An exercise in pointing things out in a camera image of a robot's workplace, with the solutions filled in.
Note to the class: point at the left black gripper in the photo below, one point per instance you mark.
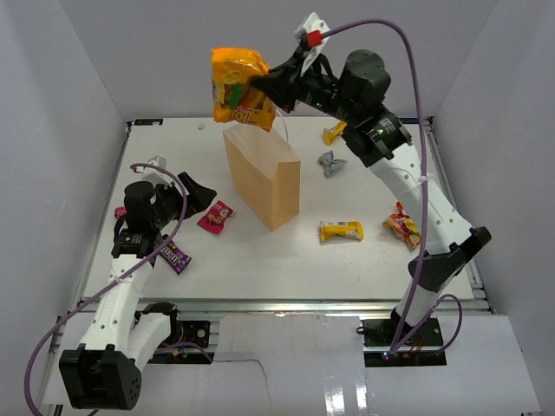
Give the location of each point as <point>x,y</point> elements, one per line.
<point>199,198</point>

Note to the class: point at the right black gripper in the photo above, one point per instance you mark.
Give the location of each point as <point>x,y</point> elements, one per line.
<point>284,82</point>

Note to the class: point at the pink candy packet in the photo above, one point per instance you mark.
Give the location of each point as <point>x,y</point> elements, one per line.
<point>214,220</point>

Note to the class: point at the large orange snack bag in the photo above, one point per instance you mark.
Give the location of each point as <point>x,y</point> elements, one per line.
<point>234,97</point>

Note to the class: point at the purple M&M's packet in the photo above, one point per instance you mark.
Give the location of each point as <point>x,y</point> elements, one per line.
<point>175,257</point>

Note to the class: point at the yellow snack bar wrapper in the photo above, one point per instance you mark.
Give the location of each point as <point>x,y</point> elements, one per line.
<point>347,229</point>

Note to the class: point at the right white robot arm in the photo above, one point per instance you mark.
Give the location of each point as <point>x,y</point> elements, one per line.
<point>383,144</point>

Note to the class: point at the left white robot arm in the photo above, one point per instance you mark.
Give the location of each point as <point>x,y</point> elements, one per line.
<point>104,370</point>

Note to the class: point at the brown paper bag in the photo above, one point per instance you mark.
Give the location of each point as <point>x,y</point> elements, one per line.
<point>265,172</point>

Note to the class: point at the orange fruit candy bag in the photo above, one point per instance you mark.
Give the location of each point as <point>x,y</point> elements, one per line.
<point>403,227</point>

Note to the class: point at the small yellow candy wrapper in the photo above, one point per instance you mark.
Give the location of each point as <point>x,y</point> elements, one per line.
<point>330,134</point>

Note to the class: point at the small magenta wrapper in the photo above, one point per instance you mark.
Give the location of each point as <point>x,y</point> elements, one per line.
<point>120,212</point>

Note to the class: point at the silver crumpled wrapper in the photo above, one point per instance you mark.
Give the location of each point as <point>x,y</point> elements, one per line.
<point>330,164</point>

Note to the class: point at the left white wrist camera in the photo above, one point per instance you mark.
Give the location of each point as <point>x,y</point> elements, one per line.
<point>155,171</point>

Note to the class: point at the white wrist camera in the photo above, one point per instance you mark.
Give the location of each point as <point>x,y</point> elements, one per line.
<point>309,34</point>
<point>155,171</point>

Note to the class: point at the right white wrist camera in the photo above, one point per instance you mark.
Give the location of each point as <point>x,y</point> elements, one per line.
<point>309,34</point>

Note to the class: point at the aluminium front rail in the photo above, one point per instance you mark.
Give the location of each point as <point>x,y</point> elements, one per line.
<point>246,306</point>

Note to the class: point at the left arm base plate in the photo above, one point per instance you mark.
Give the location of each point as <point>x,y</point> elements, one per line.
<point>195,332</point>

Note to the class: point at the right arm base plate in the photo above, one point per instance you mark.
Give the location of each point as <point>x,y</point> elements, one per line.
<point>377,336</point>

